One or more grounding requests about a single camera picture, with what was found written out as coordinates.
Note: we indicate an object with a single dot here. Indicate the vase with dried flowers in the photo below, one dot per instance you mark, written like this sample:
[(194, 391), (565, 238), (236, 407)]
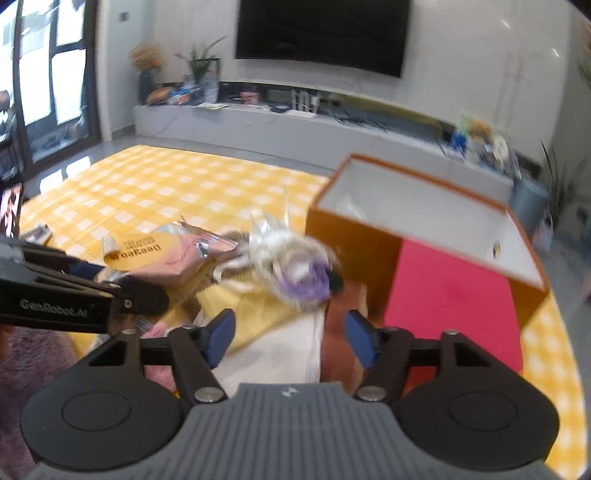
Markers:
[(147, 64)]

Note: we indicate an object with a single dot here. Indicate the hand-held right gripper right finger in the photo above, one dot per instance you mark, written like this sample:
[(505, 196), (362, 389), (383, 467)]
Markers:
[(360, 341)]

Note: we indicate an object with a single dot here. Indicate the pink and yellow pouch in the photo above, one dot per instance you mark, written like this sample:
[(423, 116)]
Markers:
[(157, 254)]

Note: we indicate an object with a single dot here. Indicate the red mat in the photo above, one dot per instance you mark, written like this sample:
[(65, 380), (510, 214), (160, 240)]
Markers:
[(443, 295)]

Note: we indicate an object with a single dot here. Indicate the orange storage box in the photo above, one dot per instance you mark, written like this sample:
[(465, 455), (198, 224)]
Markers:
[(351, 258)]

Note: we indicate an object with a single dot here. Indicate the glass door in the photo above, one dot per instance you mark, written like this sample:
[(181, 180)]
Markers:
[(55, 83)]

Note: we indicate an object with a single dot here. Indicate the remote control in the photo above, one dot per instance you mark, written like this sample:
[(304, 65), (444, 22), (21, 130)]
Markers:
[(38, 233)]

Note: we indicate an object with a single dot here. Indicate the potted green plant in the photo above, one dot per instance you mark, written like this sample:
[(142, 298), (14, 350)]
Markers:
[(561, 184)]

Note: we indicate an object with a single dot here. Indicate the black television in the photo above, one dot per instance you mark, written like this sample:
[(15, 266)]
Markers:
[(323, 32)]

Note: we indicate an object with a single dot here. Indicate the black device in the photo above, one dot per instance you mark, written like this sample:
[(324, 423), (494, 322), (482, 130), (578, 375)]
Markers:
[(279, 109)]

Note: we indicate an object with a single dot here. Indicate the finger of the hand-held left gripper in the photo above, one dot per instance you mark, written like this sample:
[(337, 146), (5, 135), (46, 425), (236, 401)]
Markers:
[(83, 267), (143, 297)]

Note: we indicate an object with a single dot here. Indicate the tablet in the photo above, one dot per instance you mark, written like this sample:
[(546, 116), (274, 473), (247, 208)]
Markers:
[(10, 210)]

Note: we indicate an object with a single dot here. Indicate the clear plastic bag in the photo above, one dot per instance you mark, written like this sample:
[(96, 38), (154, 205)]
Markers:
[(286, 258)]

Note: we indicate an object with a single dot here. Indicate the white router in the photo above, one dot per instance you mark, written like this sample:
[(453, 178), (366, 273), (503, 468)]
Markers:
[(304, 108)]

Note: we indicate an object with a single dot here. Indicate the grey trash can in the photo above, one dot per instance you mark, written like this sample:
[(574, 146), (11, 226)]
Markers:
[(528, 203)]

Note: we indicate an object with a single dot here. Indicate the round bread loaf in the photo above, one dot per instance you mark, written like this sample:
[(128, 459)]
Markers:
[(158, 96)]

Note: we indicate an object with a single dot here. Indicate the purple rug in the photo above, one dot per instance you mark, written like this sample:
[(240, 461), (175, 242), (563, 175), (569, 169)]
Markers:
[(32, 369)]

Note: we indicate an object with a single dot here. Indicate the blue snack packets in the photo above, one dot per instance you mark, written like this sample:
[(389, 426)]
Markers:
[(184, 93)]

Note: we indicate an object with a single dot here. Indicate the white television console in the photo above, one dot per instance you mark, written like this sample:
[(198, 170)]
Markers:
[(295, 134)]

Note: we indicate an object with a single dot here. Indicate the paper sheets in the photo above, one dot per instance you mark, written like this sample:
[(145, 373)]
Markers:
[(210, 106)]

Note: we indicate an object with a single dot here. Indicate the pink box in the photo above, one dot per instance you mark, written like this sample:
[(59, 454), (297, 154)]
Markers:
[(250, 97)]

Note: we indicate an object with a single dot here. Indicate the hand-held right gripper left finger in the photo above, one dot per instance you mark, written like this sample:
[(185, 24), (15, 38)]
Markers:
[(221, 339)]

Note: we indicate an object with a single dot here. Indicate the yellow cloth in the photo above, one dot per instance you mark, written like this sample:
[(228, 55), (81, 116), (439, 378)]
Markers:
[(258, 309)]

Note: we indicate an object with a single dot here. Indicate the green plant in glass vase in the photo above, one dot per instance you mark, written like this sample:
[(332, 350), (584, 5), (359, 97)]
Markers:
[(199, 64)]

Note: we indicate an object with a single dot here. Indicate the pink cloth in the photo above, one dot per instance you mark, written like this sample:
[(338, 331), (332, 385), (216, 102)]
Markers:
[(159, 376)]

